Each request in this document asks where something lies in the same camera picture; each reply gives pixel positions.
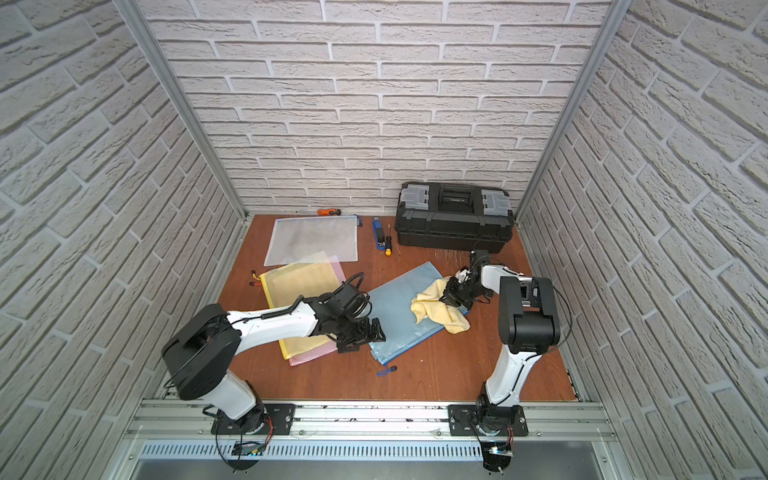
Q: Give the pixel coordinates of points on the aluminium mounting rail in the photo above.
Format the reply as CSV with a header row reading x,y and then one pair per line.
x,y
316,420

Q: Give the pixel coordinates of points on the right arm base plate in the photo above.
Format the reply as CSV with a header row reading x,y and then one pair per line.
x,y
486,421

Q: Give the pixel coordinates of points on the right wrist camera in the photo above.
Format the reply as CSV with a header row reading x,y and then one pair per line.
x,y
463,275

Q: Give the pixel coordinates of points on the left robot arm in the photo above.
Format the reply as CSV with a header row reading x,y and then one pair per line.
x,y
198,357

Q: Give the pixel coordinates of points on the yellow document bag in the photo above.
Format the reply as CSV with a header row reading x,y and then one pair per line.
x,y
276,286

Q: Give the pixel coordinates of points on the black plastic toolbox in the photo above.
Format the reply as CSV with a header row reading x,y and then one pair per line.
x,y
454,217

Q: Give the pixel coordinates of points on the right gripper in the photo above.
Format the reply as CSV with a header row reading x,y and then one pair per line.
x,y
452,297

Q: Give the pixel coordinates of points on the pink document bag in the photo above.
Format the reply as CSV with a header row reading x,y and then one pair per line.
x,y
312,277

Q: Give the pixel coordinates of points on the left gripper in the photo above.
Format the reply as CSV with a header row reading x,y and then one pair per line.
x,y
360,330

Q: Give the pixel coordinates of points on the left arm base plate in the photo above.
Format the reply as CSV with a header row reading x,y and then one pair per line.
x,y
274,418

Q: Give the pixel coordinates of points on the yellow cleaning cloth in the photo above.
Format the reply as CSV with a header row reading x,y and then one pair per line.
x,y
427,305

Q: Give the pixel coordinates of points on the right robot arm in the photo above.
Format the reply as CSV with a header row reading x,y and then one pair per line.
x,y
528,328

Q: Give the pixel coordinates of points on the clear mesh document bag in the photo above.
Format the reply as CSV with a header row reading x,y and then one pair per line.
x,y
295,239

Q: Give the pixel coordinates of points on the blue document bag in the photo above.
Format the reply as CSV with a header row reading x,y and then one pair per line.
x,y
391,305

